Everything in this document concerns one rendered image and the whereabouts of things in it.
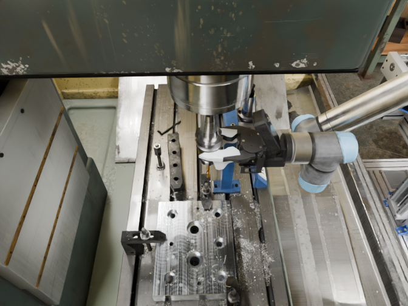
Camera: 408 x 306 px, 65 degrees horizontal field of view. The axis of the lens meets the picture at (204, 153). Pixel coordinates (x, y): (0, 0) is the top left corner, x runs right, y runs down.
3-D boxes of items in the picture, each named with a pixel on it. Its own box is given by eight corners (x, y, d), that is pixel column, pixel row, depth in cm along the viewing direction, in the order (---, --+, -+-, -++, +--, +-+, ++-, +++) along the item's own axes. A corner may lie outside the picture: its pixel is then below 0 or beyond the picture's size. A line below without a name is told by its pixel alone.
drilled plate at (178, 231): (228, 207, 108) (229, 200, 104) (236, 299, 90) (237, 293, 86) (159, 209, 108) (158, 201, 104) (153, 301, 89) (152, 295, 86)
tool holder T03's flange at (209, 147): (193, 133, 75) (193, 125, 73) (219, 130, 76) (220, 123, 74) (197, 154, 71) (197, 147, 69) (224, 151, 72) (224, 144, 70)
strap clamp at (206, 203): (209, 189, 117) (210, 165, 106) (211, 223, 109) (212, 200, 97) (200, 190, 117) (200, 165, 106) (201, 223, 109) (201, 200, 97)
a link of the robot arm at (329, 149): (350, 172, 77) (364, 149, 71) (305, 172, 77) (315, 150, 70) (340, 147, 82) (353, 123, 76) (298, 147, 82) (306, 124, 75)
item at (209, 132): (197, 128, 73) (197, 106, 67) (217, 126, 73) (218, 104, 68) (200, 143, 70) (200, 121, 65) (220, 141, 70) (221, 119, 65)
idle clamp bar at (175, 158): (180, 142, 132) (179, 132, 127) (184, 197, 115) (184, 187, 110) (167, 143, 131) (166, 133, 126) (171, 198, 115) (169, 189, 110)
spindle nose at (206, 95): (164, 65, 65) (158, 8, 56) (241, 59, 67) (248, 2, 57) (170, 121, 55) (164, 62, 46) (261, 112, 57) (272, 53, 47)
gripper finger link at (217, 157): (201, 178, 74) (239, 170, 76) (201, 162, 70) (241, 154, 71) (198, 167, 76) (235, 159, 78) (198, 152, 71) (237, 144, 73)
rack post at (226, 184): (238, 181, 120) (246, 125, 97) (240, 193, 116) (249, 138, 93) (212, 181, 120) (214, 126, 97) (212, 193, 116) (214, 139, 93)
